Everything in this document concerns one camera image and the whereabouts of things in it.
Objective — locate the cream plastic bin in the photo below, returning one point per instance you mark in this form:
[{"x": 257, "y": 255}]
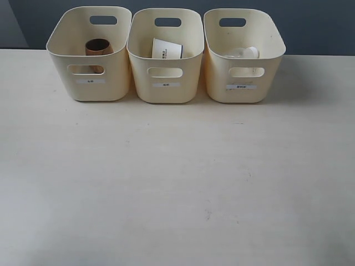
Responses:
[
  {"x": 92, "y": 77},
  {"x": 229, "y": 28},
  {"x": 166, "y": 81}
]

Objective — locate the cream left plastic bin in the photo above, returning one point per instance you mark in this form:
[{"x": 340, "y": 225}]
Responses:
[{"x": 92, "y": 77}]

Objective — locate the cream middle plastic bin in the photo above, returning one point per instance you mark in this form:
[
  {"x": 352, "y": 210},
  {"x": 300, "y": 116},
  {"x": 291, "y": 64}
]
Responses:
[{"x": 166, "y": 81}]

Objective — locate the cream right plastic bin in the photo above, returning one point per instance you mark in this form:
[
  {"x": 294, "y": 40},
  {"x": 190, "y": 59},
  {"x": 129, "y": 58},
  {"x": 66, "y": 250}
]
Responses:
[{"x": 229, "y": 28}]

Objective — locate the clear plastic bottle white cap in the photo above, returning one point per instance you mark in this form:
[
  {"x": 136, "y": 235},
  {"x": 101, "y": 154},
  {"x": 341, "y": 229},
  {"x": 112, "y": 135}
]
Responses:
[{"x": 243, "y": 53}]

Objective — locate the white paper cup blue logo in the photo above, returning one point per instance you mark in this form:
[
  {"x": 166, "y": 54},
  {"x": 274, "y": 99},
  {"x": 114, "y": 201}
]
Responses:
[{"x": 166, "y": 50}]

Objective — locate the brown wooden cup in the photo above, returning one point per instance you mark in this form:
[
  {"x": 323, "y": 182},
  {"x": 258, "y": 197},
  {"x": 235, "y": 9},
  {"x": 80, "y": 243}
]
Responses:
[{"x": 98, "y": 46}]

